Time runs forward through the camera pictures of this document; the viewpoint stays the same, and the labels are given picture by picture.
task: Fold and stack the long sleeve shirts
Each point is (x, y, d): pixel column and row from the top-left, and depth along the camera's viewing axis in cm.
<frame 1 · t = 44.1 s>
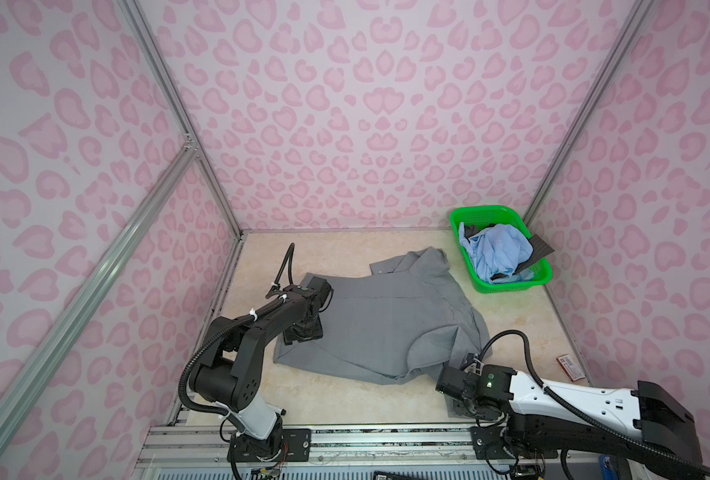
left hand: (306, 332, 90), fingers open
right hand: (462, 411, 77), fingers open
grey long sleeve shirt: (403, 323, 96), on the table
green plastic basket: (464, 218, 113), point 11 cm above the table
light blue shirt: (498, 252, 96), point 15 cm above the table
black shirt in basket: (540, 249, 101), point 12 cm above the table

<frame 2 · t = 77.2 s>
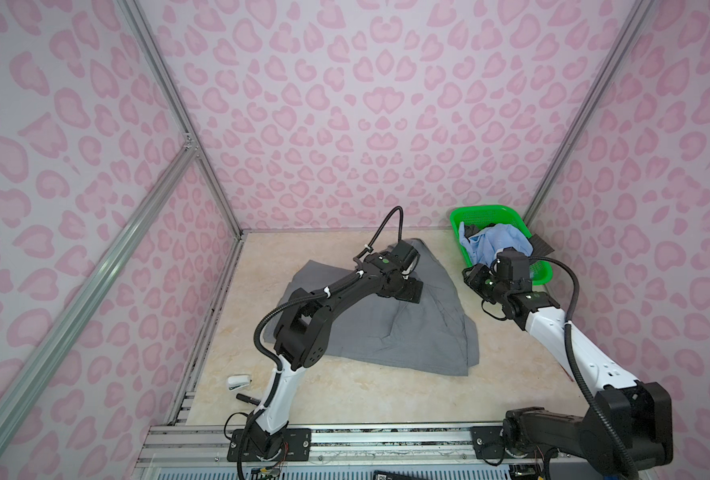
left hand: (412, 289, 91), fingers open
right hand: (467, 271, 84), fingers open
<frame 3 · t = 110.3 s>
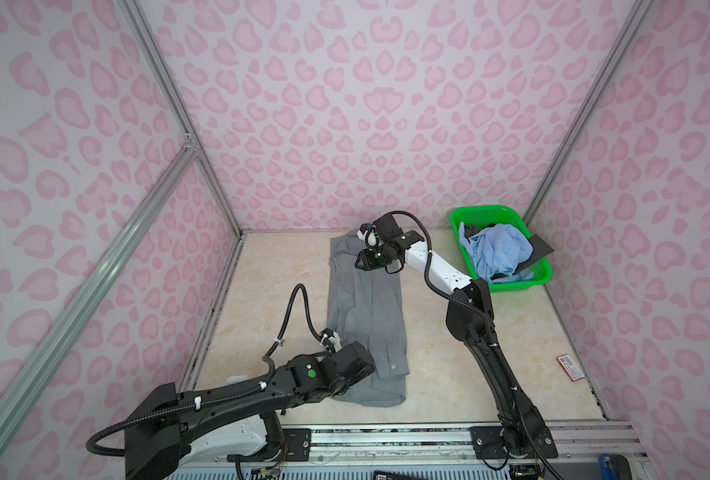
left hand: (369, 364, 78), fingers open
right hand: (363, 259, 99), fingers open
grey long sleeve shirt: (366, 306, 97), point 3 cm above the table
red white label card: (571, 369, 86), on the table
the other named things where they were.

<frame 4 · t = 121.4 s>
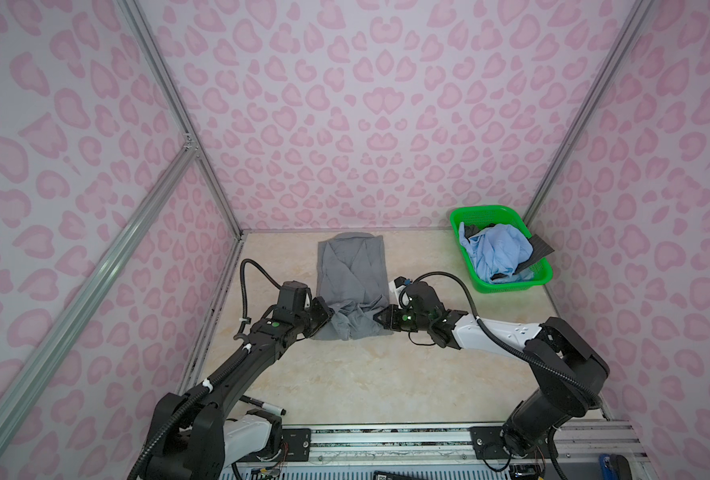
left hand: (337, 305, 84), fingers closed
right hand: (375, 316, 84), fingers closed
grey long sleeve shirt: (352, 276, 105), point 4 cm above the table
